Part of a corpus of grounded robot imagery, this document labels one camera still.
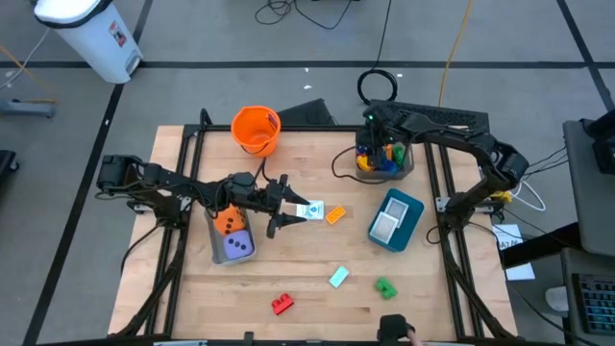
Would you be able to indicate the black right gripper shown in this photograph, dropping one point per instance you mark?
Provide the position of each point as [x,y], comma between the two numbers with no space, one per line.
[382,130]

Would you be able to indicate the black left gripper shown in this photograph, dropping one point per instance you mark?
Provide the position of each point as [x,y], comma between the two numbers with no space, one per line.
[254,194]

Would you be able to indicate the white teal card deck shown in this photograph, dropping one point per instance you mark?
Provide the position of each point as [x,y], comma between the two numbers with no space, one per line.
[314,210]

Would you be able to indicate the orange toy brick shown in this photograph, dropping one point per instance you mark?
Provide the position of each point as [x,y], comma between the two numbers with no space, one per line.
[388,151]

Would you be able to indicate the rounded blue toy brick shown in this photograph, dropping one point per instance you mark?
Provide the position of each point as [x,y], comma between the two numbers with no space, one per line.
[386,166]

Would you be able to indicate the yellow-orange toy brick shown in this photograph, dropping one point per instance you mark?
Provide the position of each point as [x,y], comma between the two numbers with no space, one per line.
[335,215]

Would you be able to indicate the orange foam die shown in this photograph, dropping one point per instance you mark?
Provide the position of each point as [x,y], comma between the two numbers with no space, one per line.
[230,222]

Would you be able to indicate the purple foam die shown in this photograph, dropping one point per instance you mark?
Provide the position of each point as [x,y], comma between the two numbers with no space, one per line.
[238,245]

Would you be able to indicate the mint toy brick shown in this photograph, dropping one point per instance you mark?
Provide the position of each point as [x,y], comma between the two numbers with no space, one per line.
[339,277]

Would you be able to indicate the light grey plastic bin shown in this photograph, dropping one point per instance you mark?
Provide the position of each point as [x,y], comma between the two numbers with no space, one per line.
[211,240]

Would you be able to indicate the red toy brick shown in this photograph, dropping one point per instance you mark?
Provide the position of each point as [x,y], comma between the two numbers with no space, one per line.
[282,304]

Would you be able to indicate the teal plastic bin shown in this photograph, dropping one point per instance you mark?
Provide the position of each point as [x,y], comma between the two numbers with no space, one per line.
[410,226]

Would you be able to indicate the stepped green toy brick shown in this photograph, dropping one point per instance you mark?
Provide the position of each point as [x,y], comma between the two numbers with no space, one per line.
[386,288]

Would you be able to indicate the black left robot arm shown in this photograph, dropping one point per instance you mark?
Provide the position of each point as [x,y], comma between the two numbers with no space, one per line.
[163,180]

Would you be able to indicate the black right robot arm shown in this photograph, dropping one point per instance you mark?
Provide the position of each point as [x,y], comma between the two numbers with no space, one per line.
[456,137]

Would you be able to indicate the brown plastic bin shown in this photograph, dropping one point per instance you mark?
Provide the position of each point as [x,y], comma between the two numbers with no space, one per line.
[408,170]

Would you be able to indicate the black perforated computer case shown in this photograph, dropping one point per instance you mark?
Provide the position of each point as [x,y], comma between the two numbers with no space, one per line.
[432,111]

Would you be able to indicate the black flat panel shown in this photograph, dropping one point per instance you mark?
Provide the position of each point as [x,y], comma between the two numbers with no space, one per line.
[307,114]

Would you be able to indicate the orange plastic bucket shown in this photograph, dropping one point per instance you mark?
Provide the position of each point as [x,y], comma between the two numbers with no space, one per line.
[254,125]

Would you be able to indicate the black handheld object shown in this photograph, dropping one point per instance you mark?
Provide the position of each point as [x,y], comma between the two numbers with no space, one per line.
[393,329]

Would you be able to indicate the person's hand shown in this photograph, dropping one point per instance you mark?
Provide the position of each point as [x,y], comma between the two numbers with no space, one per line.
[416,339]

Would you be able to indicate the white paper sheet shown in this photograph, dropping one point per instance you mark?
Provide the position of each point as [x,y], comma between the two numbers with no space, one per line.
[516,269]

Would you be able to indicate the dark grey desk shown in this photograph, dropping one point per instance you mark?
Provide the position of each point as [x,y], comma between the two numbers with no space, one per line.
[569,269]

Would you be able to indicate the white trash can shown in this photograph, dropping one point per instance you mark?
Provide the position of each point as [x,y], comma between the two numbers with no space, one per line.
[96,38]

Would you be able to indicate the black backlit keyboard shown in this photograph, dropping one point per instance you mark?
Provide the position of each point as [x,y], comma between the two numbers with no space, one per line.
[596,303]

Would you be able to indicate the black metal table frame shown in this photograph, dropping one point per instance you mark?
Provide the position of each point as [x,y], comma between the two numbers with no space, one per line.
[312,128]

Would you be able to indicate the silver metal bracket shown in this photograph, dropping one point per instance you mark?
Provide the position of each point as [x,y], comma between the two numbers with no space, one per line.
[442,204]

